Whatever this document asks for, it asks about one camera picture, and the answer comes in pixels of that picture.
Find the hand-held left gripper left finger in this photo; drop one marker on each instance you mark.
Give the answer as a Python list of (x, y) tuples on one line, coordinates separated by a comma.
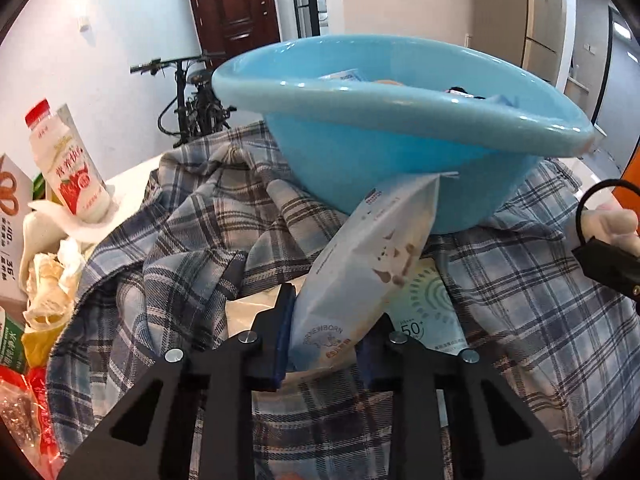
[(281, 340)]

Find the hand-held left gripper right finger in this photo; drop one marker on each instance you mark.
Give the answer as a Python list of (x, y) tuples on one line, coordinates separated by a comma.
[(372, 365)]

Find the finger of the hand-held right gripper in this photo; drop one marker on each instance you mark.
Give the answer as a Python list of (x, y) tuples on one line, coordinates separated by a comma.
[(607, 265)]

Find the white wet wipes packet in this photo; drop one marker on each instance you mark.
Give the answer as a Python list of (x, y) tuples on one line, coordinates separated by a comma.
[(360, 270)]

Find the blue plastic basin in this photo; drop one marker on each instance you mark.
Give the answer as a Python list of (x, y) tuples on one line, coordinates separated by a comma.
[(400, 160)]

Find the light blue tissue packet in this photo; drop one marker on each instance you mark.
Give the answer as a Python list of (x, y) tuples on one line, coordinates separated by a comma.
[(345, 76)]

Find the beige flat packet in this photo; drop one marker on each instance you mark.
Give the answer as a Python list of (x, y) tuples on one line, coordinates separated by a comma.
[(245, 315)]

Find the blue plaid cloth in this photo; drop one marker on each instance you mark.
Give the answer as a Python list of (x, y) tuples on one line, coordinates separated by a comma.
[(175, 240)]

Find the white napkin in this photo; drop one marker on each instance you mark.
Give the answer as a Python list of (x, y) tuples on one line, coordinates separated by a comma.
[(85, 230)]

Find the crumpled yellowish paper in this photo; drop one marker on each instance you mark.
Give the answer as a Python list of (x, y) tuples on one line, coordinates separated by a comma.
[(50, 280)]

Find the yellow wrapper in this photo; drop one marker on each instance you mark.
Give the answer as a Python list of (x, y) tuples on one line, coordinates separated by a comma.
[(37, 347)]

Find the black bicycle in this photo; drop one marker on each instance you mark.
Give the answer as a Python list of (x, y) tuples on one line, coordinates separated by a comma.
[(200, 105)]

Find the red snack packet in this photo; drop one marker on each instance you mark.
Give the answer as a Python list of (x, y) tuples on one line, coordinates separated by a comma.
[(40, 410)]

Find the beige refrigerator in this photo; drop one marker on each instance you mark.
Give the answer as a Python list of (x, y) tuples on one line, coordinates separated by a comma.
[(540, 10)]

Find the strawberry milk bottle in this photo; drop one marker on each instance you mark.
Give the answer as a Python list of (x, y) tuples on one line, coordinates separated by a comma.
[(70, 170)]

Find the green and white carton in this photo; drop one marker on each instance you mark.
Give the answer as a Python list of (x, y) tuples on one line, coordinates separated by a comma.
[(10, 345)]

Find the open cardboard box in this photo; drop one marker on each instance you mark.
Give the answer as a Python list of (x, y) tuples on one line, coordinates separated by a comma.
[(15, 220)]

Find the dark brown door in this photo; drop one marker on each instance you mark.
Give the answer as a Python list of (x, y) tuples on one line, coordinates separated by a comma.
[(235, 5)]

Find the white wall switch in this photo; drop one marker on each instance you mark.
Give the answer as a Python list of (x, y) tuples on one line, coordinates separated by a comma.
[(84, 24)]

